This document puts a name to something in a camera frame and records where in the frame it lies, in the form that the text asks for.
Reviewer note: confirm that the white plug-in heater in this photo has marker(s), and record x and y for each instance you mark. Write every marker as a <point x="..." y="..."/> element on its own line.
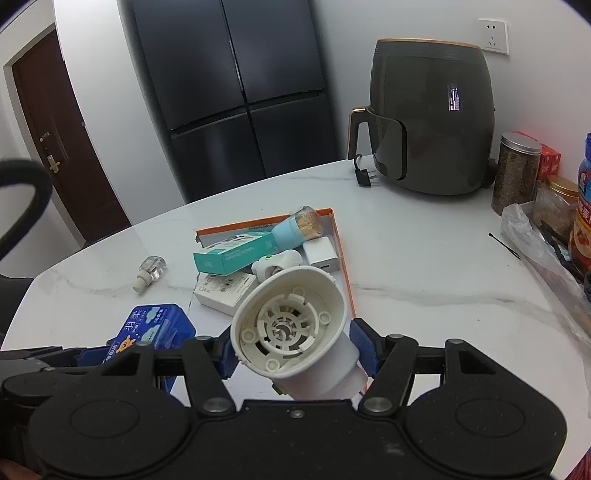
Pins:
<point x="295" y="332"/>

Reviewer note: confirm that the brown wooden door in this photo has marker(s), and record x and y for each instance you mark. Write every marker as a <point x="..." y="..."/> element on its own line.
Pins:
<point x="69" y="161"/>

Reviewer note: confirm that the dark chair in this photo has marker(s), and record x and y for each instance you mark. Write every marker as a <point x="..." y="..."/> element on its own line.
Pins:
<point x="14" y="300"/>

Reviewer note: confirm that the thin black stick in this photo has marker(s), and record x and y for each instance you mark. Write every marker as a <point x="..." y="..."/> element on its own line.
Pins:
<point x="504" y="246"/>

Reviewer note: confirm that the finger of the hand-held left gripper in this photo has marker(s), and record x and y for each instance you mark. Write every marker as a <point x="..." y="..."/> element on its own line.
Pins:
<point x="94" y="356"/>

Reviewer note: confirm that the jar with gold lid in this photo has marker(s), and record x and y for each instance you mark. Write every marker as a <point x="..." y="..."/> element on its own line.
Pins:
<point x="558" y="207"/>

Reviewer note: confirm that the white wall socket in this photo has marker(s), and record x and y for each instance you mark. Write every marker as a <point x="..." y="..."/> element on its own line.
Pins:
<point x="494" y="37"/>

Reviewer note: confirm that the brass door lock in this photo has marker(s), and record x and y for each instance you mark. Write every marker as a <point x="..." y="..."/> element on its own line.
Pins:
<point x="53" y="161"/>

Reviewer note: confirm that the clear liquid refill bottle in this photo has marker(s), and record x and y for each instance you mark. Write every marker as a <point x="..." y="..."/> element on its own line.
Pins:
<point x="152" y="267"/>

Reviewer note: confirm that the dark air fryer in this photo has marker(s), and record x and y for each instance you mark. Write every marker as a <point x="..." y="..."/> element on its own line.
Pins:
<point x="429" y="115"/>

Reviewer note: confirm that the white heater with green leaf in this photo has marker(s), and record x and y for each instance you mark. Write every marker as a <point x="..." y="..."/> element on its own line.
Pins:
<point x="277" y="263"/>

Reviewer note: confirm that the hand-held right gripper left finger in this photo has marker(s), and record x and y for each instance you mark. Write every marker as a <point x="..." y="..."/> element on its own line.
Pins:
<point x="226" y="362"/>

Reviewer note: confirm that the red carton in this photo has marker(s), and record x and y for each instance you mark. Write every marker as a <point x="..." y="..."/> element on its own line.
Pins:
<point x="549" y="164"/>

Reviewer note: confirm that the blue cartoon print box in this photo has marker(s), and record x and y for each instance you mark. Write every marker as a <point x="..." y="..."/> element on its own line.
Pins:
<point x="152" y="330"/>

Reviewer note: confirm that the orange-rimmed cardboard box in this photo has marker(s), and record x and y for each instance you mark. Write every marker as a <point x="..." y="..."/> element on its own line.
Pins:
<point x="339" y="267"/>

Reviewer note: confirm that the white adapter carton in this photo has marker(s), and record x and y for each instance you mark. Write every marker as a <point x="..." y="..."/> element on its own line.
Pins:
<point x="221" y="290"/>

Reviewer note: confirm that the white cube charger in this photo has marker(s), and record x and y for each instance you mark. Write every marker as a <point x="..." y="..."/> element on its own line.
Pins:
<point x="318" y="254"/>

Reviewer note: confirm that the teal bandage box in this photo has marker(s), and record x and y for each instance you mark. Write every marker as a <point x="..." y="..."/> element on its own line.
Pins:
<point x="231" y="258"/>

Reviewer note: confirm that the jar with blue lid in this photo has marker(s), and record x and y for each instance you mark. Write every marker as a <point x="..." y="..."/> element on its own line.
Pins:
<point x="584" y="221"/>

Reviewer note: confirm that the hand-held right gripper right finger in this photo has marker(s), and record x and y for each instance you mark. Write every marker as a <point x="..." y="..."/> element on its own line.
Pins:
<point x="364" y="348"/>

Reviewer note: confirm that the glass jar with metal lid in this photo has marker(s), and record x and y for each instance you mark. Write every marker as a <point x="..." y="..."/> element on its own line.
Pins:
<point x="515" y="180"/>

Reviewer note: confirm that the blue toothpick holder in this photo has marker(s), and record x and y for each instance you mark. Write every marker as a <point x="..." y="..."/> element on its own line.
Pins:
<point x="288" y="233"/>

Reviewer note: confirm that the black refrigerator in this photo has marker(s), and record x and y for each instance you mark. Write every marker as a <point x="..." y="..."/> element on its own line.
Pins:
<point x="231" y="92"/>

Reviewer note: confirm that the person's left hand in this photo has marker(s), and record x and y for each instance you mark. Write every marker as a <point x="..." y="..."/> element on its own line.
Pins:
<point x="14" y="471"/>

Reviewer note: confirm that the clear plastic bag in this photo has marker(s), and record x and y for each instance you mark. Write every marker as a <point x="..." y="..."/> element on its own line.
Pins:
<point x="535" y="249"/>

